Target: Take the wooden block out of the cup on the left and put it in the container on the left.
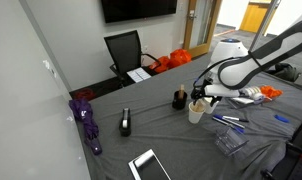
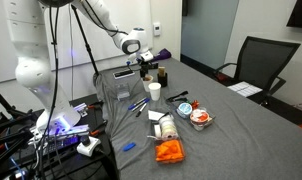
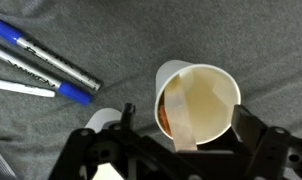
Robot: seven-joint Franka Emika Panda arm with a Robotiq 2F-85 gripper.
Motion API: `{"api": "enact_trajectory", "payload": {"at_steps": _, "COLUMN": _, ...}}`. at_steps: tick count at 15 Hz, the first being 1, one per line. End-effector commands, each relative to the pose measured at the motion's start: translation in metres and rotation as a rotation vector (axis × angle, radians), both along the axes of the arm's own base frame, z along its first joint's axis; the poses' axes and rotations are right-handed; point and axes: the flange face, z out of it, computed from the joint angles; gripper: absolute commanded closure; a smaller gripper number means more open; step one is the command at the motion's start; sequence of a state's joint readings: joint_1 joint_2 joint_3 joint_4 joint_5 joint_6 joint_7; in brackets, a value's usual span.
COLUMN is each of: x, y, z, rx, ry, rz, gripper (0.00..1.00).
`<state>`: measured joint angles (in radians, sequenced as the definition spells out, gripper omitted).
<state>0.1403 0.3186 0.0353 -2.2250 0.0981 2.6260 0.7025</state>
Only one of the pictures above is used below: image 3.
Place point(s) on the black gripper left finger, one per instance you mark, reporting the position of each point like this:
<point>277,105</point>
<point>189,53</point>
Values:
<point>128,115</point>

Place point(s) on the black capped white pen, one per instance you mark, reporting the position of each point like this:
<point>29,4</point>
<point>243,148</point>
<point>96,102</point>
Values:
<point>21,87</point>

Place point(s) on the white paper cup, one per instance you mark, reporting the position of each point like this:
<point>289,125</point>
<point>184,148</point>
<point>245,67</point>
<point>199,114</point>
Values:
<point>207,110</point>

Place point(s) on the grey table cloth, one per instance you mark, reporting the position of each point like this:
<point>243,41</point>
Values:
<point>224,33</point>

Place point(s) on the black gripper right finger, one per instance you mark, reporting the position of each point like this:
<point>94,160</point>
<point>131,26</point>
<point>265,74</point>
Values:
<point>249,128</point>

